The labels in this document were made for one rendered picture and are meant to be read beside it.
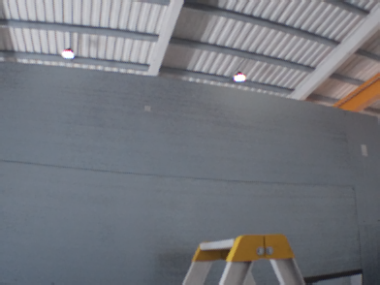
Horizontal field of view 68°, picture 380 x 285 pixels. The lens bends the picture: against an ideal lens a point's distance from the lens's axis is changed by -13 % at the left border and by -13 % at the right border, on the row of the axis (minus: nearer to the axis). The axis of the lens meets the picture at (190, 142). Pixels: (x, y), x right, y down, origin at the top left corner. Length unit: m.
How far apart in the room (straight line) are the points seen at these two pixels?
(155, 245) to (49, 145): 0.69
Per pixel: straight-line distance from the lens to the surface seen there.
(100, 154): 1.56
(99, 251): 1.49
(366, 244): 2.18
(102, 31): 8.93
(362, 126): 2.41
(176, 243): 1.53
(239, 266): 0.92
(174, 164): 1.59
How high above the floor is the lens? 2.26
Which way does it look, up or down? 21 degrees up
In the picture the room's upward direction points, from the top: straight up
